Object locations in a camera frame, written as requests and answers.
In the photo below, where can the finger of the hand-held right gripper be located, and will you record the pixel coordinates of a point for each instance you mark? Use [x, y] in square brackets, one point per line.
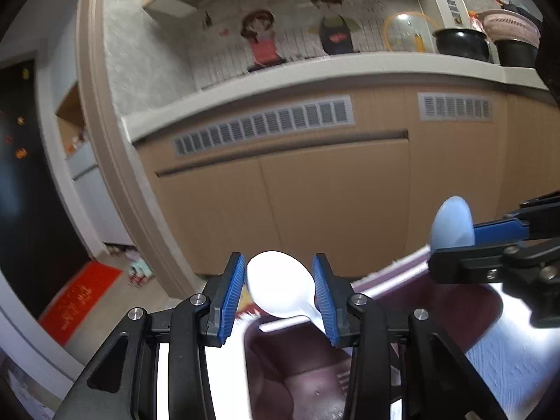
[459, 264]
[498, 231]

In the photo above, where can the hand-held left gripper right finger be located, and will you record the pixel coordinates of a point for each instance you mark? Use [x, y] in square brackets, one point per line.
[326, 302]

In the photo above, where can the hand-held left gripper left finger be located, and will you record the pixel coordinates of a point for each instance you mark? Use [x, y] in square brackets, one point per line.
[232, 297]

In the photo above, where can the blue plastic spoon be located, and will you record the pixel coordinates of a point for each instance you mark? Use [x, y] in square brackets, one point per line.
[453, 225]

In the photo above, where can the white plastic spoon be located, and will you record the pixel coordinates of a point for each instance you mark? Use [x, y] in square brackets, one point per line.
[280, 284]

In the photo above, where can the purple utensil holder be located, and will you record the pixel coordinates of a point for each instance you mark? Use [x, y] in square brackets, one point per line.
[306, 385]

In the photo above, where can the white tablecloth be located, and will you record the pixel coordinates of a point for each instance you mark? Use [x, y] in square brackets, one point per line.
[503, 358]

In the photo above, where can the wooden kitchen cabinet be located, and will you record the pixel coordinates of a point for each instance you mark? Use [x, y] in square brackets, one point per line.
[328, 205]

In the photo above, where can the scattered shoes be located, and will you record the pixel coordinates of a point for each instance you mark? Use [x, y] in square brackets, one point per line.
[138, 271]

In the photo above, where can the short grey vent grille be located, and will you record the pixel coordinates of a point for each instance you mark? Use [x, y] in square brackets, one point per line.
[455, 106]

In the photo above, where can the red doormat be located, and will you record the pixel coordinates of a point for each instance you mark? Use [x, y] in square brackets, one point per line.
[78, 302]

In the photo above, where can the white shoe cabinet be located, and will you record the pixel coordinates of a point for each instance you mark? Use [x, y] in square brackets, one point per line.
[96, 201]

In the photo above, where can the long grey vent grille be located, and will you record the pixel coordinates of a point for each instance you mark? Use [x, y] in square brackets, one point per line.
[262, 124]

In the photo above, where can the black cooking pot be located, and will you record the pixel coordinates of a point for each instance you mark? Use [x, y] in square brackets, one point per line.
[516, 52]
[459, 43]

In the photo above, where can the pink plastic basket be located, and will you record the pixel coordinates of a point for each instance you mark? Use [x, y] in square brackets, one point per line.
[507, 26]

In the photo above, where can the yellow-rimmed glass pot lid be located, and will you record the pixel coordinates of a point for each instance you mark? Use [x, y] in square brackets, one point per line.
[404, 30]

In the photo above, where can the dark door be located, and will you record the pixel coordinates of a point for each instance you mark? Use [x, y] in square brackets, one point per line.
[26, 183]

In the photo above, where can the cartoon wall sticker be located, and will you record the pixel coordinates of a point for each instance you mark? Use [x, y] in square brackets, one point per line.
[262, 39]

